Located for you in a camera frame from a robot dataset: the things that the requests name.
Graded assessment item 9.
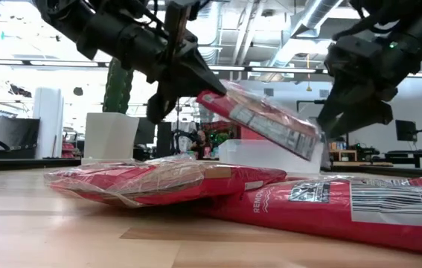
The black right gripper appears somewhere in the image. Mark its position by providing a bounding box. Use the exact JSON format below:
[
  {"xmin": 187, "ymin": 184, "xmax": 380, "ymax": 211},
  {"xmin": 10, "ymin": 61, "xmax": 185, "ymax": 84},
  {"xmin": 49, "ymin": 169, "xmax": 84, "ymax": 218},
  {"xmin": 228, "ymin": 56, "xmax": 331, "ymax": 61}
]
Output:
[{"xmin": 316, "ymin": 35, "xmax": 400, "ymax": 139}]

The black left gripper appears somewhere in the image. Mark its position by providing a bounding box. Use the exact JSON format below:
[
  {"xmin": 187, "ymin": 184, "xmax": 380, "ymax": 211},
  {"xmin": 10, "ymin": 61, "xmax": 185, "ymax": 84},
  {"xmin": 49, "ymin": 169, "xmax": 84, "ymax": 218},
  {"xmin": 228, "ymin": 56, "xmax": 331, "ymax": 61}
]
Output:
[{"xmin": 135, "ymin": 28, "xmax": 228, "ymax": 125}]

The wooden shelf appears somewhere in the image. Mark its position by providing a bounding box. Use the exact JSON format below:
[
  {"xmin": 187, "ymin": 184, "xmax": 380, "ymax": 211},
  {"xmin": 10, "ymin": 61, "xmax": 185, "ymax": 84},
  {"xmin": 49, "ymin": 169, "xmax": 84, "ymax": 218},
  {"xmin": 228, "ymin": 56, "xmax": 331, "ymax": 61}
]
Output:
[{"xmin": 328, "ymin": 148, "xmax": 359, "ymax": 163}]

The person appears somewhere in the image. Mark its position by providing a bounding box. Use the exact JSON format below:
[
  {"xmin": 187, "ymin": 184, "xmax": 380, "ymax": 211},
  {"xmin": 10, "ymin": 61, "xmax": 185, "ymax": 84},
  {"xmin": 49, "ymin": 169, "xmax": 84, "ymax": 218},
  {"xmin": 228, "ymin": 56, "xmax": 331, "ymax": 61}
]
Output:
[{"xmin": 191, "ymin": 129, "xmax": 211, "ymax": 157}]

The black monitor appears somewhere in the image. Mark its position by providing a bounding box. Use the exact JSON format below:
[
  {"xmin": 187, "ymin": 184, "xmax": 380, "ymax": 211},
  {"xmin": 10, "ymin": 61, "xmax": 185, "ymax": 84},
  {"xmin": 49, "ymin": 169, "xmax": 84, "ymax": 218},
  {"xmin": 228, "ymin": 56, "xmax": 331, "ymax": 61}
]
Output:
[{"xmin": 395, "ymin": 119, "xmax": 418, "ymax": 142}]

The green cactus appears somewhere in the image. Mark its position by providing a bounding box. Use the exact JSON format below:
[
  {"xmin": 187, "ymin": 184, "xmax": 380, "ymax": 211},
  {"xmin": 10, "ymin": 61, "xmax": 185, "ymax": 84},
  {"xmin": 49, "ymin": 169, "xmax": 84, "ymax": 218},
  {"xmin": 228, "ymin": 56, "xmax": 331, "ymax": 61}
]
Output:
[{"xmin": 102, "ymin": 57, "xmax": 135, "ymax": 115}]

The black desk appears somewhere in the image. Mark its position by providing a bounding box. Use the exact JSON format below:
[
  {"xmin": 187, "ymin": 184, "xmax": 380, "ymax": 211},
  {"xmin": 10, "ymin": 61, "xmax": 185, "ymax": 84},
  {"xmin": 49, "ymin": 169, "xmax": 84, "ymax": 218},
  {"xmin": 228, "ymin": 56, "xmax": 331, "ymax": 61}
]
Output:
[{"xmin": 383, "ymin": 149, "xmax": 422, "ymax": 168}]

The orange cover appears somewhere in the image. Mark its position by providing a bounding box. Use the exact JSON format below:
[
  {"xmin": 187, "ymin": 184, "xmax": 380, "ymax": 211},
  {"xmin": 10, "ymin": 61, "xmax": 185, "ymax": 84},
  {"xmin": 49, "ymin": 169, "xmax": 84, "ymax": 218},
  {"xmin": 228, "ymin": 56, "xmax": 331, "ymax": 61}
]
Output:
[{"xmin": 239, "ymin": 126, "xmax": 267, "ymax": 141}]

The white plant pot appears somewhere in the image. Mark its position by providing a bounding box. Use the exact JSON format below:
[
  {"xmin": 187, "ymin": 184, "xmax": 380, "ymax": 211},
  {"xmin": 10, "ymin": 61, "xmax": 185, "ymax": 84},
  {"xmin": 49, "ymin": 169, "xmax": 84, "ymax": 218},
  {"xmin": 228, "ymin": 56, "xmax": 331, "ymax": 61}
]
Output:
[{"xmin": 80, "ymin": 112, "xmax": 140, "ymax": 165}]

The clear plastic basket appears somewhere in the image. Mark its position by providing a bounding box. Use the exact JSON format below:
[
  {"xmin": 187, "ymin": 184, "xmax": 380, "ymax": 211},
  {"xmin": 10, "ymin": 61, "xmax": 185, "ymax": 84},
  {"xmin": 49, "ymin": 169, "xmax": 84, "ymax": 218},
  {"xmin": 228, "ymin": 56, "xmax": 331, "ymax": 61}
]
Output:
[{"xmin": 217, "ymin": 139, "xmax": 325, "ymax": 174}]

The white column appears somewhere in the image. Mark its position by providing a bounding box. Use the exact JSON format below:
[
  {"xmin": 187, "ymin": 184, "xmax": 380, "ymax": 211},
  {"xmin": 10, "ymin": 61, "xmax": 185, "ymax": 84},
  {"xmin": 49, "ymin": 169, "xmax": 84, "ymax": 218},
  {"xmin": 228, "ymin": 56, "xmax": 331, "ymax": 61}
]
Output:
[{"xmin": 33, "ymin": 87, "xmax": 65, "ymax": 160}]

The black cloth screen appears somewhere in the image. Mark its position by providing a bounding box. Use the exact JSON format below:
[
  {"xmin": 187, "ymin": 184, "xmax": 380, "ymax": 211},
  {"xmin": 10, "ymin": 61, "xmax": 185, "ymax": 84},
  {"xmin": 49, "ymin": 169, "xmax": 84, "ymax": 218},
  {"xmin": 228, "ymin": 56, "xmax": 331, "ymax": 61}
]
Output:
[{"xmin": 0, "ymin": 117, "xmax": 41, "ymax": 159}]

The black metal rack frame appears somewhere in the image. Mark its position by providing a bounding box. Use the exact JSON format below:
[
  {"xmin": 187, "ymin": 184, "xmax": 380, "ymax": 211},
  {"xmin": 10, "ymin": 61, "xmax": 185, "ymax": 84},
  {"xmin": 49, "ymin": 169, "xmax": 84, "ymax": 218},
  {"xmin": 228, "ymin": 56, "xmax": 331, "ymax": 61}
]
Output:
[{"xmin": 295, "ymin": 99, "xmax": 327, "ymax": 113}]

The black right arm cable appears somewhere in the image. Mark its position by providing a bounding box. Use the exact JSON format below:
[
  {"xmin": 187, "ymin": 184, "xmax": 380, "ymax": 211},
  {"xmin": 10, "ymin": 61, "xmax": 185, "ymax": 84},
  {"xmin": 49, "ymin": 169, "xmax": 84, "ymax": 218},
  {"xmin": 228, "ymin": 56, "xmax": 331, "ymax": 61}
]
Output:
[{"xmin": 331, "ymin": 10, "xmax": 383, "ymax": 42}]

